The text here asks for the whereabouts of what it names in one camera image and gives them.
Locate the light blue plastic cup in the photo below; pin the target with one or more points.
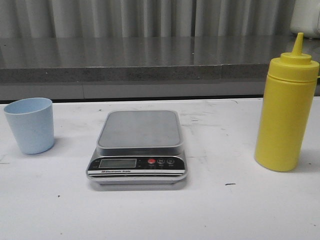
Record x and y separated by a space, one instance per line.
31 122

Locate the yellow squeeze bottle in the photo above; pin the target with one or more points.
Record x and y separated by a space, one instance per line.
288 95

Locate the silver digital kitchen scale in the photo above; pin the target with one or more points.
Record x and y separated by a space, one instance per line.
139 147

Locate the stainless steel back counter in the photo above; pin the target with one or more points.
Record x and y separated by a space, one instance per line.
104 68

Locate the white appliance in background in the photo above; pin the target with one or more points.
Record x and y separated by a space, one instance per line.
306 18

